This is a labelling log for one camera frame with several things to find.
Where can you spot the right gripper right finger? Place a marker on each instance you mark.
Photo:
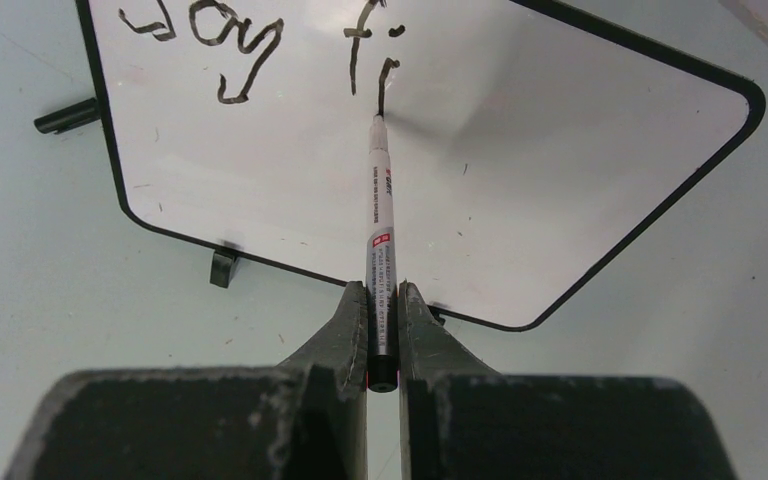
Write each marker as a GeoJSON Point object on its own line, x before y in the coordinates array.
{"type": "Point", "coordinates": [461, 419]}

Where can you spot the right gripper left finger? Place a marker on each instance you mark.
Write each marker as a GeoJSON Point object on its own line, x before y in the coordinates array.
{"type": "Point", "coordinates": [303, 418]}

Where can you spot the black white marker pen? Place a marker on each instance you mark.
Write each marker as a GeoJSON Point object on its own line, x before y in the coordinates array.
{"type": "Point", "coordinates": [380, 282]}

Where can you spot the black framed whiteboard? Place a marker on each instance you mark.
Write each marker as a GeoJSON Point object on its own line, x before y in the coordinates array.
{"type": "Point", "coordinates": [530, 141]}

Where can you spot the black marker cap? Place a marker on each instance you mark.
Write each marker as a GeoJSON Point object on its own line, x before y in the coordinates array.
{"type": "Point", "coordinates": [68, 118]}

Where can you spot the right whiteboard foot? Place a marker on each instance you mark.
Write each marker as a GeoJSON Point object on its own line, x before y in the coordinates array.
{"type": "Point", "coordinates": [437, 314]}

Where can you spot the whiteboard foot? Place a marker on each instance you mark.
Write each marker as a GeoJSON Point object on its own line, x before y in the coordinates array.
{"type": "Point", "coordinates": [437, 314]}
{"type": "Point", "coordinates": [223, 267]}

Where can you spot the left whiteboard foot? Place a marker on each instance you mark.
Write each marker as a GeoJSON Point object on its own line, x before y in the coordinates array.
{"type": "Point", "coordinates": [223, 267]}

